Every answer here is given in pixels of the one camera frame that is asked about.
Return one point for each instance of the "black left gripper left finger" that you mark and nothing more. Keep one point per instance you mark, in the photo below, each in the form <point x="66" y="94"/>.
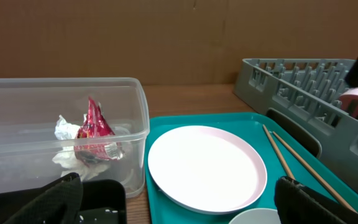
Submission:
<point x="56" y="202"/>

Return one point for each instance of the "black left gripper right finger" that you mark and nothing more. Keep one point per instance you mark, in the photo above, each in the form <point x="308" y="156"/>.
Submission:
<point x="299" y="204"/>

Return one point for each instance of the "grey bowl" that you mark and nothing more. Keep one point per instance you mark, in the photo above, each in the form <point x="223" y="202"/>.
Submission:
<point x="257" y="216"/>

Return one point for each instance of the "wooden chopstick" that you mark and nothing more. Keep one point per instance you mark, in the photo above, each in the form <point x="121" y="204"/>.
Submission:
<point x="278" y="153"/>
<point x="316" y="175"/>

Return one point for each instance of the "white tissue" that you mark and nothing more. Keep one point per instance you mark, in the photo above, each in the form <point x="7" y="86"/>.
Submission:
<point x="66" y="157"/>

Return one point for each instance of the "red snack wrapper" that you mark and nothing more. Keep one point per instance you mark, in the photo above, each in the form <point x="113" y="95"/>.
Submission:
<point x="95" y="126"/>

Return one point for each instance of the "white pink plate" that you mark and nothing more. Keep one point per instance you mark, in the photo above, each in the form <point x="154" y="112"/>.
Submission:
<point x="207" y="170"/>

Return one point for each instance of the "grey dishwasher rack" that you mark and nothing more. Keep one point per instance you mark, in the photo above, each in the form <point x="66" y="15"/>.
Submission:
<point x="305" y="93"/>

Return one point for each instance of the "black plastic tray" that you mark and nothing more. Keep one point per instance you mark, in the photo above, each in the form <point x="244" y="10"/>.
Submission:
<point x="104" y="201"/>

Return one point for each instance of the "teal serving tray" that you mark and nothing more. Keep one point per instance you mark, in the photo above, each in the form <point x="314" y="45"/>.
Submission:
<point x="247" y="126"/>

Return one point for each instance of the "clear plastic bin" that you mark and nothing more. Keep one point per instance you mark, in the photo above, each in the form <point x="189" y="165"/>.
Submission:
<point x="30" y="109"/>

